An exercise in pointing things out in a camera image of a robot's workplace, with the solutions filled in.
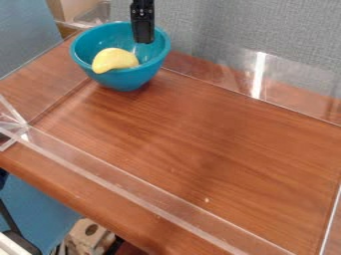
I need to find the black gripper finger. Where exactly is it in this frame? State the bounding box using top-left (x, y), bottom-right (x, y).
top-left (130, 0), bottom-right (156, 44)

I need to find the yellow toy banana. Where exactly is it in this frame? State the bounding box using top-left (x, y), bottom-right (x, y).
top-left (93, 48), bottom-right (140, 74)

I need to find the blue bowl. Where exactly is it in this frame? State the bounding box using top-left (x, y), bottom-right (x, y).
top-left (70, 21), bottom-right (172, 92)

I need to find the cardboard box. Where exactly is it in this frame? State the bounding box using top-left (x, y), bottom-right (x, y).
top-left (46, 0), bottom-right (111, 38)

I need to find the clear acrylic barrier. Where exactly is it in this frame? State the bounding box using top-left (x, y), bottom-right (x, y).
top-left (0, 0), bottom-right (341, 255)

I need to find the wooden block with hole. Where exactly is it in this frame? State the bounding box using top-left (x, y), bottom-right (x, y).
top-left (66, 218), bottom-right (117, 255)

